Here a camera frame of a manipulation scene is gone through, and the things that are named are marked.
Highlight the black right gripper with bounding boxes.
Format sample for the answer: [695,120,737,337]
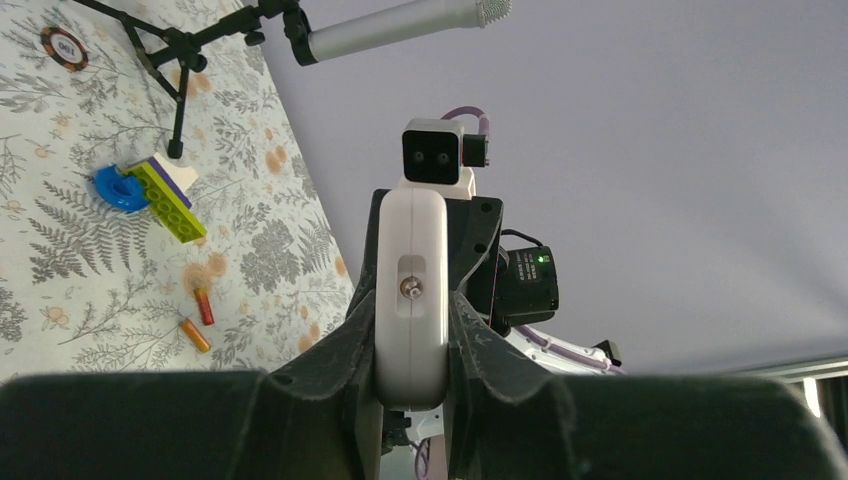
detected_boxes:
[351,188,503,332]

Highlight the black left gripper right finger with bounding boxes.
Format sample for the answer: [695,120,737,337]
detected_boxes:
[447,293,847,479]

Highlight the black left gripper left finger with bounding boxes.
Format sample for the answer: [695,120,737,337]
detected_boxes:
[1,296,383,479]

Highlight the white red remote control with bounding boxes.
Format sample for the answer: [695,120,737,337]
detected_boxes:
[375,188,449,411]

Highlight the red orange battery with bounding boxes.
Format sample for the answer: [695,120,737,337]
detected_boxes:
[193,286,215,326]

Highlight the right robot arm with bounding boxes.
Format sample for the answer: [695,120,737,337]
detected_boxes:
[446,196,624,375]

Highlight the green lego brick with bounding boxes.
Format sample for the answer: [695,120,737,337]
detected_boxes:
[123,162,207,243]

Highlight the floral table mat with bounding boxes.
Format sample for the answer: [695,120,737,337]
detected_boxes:
[1,1,352,381]

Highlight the white purple block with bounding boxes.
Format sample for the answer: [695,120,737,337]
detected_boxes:
[146,153,199,209]

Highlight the black tripod mic stand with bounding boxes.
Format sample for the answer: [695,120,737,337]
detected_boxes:
[77,0,318,159]

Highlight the poker chip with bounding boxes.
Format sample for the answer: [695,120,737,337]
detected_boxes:
[40,26,89,72]

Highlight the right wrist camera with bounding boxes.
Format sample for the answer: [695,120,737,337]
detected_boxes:
[398,115,489,200]

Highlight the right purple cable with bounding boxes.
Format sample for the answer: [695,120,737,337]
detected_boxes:
[440,105,492,137]

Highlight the blue plastic ring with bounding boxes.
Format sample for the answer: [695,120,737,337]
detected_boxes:
[93,164,152,215]

